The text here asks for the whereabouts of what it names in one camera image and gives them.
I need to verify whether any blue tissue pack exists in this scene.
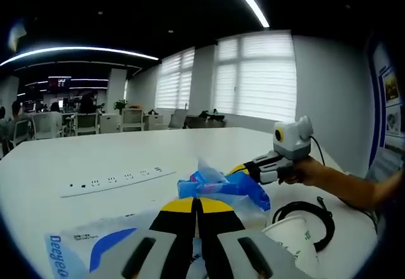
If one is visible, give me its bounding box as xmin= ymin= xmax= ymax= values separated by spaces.
xmin=176 ymin=157 xmax=272 ymax=213

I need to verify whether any narrow window blind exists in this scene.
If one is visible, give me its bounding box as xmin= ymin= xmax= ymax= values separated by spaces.
xmin=156 ymin=47 xmax=196 ymax=109

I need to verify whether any white chair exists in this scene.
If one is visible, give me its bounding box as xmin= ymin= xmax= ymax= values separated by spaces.
xmin=74 ymin=113 xmax=101 ymax=136
xmin=121 ymin=108 xmax=145 ymax=132
xmin=31 ymin=113 xmax=64 ymax=139

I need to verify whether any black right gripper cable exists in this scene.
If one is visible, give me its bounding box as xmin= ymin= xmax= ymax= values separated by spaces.
xmin=309 ymin=135 xmax=380 ymax=233

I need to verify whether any dark teal bag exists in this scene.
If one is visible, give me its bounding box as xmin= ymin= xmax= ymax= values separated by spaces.
xmin=198 ymin=108 xmax=226 ymax=121

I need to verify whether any clear bag with blue print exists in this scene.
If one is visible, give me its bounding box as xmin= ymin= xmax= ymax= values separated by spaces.
xmin=43 ymin=209 xmax=159 ymax=279

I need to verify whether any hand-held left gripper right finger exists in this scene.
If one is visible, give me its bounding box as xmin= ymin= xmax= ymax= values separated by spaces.
xmin=196 ymin=196 xmax=311 ymax=279

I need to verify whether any hanging display screen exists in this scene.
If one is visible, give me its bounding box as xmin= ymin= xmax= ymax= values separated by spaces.
xmin=47 ymin=76 xmax=72 ymax=90

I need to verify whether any wide window blind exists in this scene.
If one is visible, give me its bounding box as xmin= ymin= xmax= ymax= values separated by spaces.
xmin=214 ymin=31 xmax=297 ymax=122

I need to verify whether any blue wall poster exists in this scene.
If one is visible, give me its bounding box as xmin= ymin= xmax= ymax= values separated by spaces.
xmin=366 ymin=37 xmax=405 ymax=168

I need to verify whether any white paper cup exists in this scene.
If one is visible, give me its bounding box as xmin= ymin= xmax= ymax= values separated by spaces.
xmin=261 ymin=214 xmax=321 ymax=271

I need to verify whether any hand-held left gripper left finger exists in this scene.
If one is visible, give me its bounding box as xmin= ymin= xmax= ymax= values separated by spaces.
xmin=107 ymin=196 xmax=197 ymax=279

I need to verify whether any white table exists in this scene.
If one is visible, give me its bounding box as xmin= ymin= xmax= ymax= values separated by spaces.
xmin=0 ymin=126 xmax=380 ymax=279

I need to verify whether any green potted plant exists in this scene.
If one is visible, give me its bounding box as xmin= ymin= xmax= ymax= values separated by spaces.
xmin=113 ymin=99 xmax=129 ymax=115

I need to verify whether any long ceiling light strip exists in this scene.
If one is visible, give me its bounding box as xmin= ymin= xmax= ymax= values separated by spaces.
xmin=221 ymin=0 xmax=271 ymax=28

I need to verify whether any white built-in power strip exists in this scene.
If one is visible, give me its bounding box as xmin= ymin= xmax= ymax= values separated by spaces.
xmin=59 ymin=164 xmax=177 ymax=199

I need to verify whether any person's right hand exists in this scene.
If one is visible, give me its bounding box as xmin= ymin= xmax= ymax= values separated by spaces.
xmin=278 ymin=157 xmax=321 ymax=187

